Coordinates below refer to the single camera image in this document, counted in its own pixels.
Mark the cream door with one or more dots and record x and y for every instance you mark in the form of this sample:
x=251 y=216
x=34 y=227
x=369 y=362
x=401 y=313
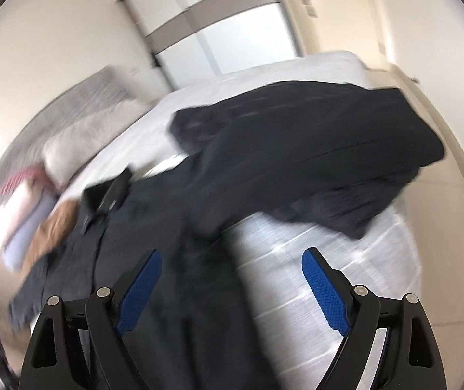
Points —
x=337 y=20

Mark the grey padded headboard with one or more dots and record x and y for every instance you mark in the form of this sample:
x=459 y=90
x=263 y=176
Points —
x=73 y=97

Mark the bed with grey sheet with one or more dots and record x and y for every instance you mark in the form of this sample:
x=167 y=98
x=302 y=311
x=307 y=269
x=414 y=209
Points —
x=256 y=73

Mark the beige grey pillow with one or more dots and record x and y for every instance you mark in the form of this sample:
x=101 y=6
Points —
x=93 y=138

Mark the pink striped pillow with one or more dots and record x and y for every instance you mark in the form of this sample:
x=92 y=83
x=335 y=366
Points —
x=20 y=178

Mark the large black coat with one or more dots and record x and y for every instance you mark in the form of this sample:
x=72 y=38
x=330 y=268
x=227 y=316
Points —
x=317 y=150

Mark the blue grey pillow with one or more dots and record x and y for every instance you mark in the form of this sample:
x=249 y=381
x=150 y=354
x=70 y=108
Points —
x=24 y=245

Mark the white sliding wardrobe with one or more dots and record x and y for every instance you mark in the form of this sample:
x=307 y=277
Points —
x=223 y=40

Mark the pale pink pillow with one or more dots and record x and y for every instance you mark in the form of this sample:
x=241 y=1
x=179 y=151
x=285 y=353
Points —
x=16 y=211

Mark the brown pillow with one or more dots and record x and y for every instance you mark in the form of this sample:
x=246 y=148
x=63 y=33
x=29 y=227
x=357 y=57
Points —
x=57 y=223

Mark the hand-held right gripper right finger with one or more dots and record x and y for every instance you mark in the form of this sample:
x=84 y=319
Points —
x=325 y=292

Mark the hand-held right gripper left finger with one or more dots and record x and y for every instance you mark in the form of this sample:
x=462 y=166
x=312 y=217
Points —
x=140 y=288

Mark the grey checked blanket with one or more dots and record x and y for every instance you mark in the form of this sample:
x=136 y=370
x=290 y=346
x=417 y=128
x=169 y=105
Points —
x=297 y=272

